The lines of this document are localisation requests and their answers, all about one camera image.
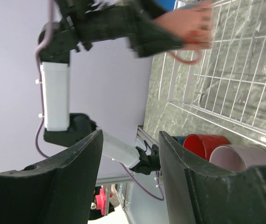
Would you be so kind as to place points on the purple mug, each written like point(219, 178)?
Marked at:
point(238, 158)

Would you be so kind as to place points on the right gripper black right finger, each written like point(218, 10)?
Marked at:
point(199, 192)

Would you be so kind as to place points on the blue cloth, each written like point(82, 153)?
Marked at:
point(168, 5)

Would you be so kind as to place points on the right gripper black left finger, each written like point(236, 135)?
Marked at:
point(57, 190)

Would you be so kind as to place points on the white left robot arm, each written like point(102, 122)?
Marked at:
point(59, 126)

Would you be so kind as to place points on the red mug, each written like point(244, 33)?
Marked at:
point(204, 144)

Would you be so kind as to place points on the dark blue mug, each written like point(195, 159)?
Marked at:
point(180, 139)

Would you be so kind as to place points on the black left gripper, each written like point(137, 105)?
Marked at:
point(87, 21)

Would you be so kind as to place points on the white wire dish rack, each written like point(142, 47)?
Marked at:
point(228, 87)

